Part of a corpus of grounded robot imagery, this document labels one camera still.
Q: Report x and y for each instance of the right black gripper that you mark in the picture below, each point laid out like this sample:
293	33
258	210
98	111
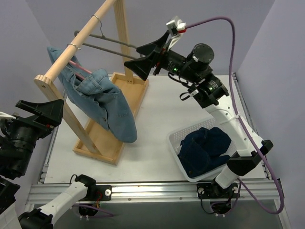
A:
158	57

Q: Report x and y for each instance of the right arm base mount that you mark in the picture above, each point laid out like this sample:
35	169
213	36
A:
222	201

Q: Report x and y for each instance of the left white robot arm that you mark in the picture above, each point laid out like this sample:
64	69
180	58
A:
17	143

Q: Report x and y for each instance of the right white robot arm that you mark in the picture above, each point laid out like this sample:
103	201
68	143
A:
196	75

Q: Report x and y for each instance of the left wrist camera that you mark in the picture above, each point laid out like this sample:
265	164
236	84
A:
5	116

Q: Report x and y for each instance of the white plastic basket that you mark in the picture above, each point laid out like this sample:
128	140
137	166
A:
174	138

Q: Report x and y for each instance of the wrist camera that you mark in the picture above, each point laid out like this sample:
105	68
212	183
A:
5	116
176	28

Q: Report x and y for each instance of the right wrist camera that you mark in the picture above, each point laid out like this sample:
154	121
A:
176	28

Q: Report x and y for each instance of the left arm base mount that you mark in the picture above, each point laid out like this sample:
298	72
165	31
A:
95	196

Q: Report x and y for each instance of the aluminium rail frame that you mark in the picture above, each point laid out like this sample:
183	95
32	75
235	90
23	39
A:
147	170

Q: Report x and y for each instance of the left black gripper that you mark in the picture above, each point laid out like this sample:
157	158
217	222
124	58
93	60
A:
35	121

